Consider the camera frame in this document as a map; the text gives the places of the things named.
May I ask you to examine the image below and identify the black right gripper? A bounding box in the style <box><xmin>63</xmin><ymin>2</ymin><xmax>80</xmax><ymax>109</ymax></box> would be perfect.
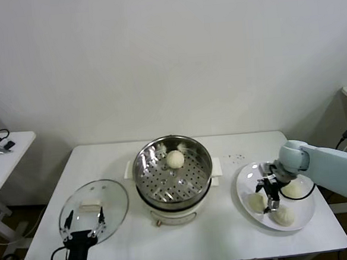
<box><xmin>255</xmin><ymin>175</ymin><xmax>284</xmax><ymax>214</ymax></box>

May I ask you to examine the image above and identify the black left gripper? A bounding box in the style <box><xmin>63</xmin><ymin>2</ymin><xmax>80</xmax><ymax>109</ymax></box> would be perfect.
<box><xmin>59</xmin><ymin>206</ymin><xmax>108</xmax><ymax>260</ymax></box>

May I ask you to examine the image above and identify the white steamed baozi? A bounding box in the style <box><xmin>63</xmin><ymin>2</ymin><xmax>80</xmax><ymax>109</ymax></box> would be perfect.
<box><xmin>165</xmin><ymin>149</ymin><xmax>186</xmax><ymax>170</ymax></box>
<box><xmin>280</xmin><ymin>177</ymin><xmax>304</xmax><ymax>200</ymax></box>
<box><xmin>269</xmin><ymin>205</ymin><xmax>296</xmax><ymax>228</ymax></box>
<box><xmin>248</xmin><ymin>191</ymin><xmax>269</xmax><ymax>215</ymax></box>

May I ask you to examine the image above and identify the round glass lid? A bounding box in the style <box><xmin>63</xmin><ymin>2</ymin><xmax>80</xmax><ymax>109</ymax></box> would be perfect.
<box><xmin>56</xmin><ymin>177</ymin><xmax>133</xmax><ymax>249</ymax></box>

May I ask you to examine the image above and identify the steel perforated steamer basket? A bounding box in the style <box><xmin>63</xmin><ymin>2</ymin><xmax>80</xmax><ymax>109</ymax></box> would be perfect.
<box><xmin>121</xmin><ymin>131</ymin><xmax>226</xmax><ymax>210</ymax></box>

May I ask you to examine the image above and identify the large white plate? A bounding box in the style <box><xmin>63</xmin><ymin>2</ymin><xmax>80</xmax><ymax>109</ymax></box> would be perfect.
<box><xmin>234</xmin><ymin>157</ymin><xmax>317</xmax><ymax>236</ymax></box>

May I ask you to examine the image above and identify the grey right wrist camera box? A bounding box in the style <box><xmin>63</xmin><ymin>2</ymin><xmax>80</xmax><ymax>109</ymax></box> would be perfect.
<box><xmin>258</xmin><ymin>161</ymin><xmax>278</xmax><ymax>180</ymax></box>

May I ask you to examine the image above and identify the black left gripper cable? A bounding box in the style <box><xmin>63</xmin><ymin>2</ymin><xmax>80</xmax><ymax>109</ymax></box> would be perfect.
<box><xmin>49</xmin><ymin>246</ymin><xmax>71</xmax><ymax>260</ymax></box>

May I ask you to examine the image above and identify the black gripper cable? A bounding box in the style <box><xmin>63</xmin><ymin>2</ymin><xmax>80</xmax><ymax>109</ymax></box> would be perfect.
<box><xmin>280</xmin><ymin>182</ymin><xmax>318</xmax><ymax>202</ymax></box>
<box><xmin>49</xmin><ymin>246</ymin><xmax>71</xmax><ymax>260</ymax></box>

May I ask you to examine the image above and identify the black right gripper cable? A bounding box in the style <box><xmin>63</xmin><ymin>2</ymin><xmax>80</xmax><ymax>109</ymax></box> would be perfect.
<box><xmin>280</xmin><ymin>182</ymin><xmax>318</xmax><ymax>202</ymax></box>

